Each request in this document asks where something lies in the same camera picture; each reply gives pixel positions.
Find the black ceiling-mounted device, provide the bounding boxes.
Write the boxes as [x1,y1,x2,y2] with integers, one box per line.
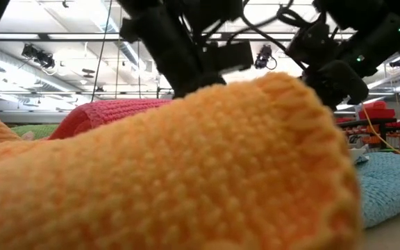
[21,43,56,69]

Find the black looped gripper cable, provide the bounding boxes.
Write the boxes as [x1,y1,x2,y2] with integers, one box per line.
[182,13,246,46]
[240,0,307,70]

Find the black overhead camera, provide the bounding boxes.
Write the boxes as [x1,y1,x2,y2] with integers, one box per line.
[254,44,278,70]

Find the green microfiber towel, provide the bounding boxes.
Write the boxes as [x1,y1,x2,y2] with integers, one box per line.
[10,124,60,140]

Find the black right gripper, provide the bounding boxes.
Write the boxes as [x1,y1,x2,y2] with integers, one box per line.
[286,17,400,111]

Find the orange microfiber towel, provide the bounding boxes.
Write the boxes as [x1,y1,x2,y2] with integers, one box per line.
[0,71,363,250]

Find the red storage bins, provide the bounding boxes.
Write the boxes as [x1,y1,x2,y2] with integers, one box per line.
[335,100,400,128]

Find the black shelf rack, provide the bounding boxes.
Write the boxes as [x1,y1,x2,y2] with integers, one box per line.
[335,117,400,151]

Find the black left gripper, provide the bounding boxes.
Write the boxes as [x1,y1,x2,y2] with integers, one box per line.
[119,6,255,99]

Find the pink microfiber towel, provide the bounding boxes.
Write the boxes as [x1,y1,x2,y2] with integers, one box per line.
[49,98,175,140]

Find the blue microfiber towel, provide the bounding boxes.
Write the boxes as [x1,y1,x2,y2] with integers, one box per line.
[347,145,400,229]

